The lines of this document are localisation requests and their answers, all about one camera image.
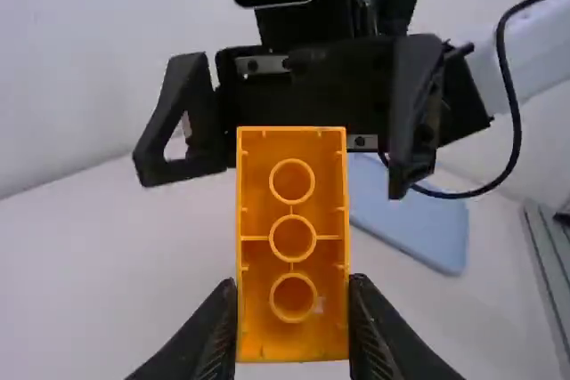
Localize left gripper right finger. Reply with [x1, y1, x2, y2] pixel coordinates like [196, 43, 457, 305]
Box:
[348, 271, 465, 380]

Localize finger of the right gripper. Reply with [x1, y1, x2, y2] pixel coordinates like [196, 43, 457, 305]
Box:
[132, 52, 230, 189]

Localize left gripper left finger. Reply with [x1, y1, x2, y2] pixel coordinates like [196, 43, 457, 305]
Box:
[123, 276, 238, 380]

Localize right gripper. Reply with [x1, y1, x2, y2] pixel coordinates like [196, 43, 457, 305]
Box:
[215, 0, 494, 202]

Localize yellow toy brick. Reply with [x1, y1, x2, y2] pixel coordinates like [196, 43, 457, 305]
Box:
[234, 125, 351, 363]

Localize silver rails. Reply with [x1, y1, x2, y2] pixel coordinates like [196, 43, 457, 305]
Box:
[520, 199, 570, 341]

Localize black cable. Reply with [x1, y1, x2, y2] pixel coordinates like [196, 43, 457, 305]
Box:
[377, 0, 570, 199]

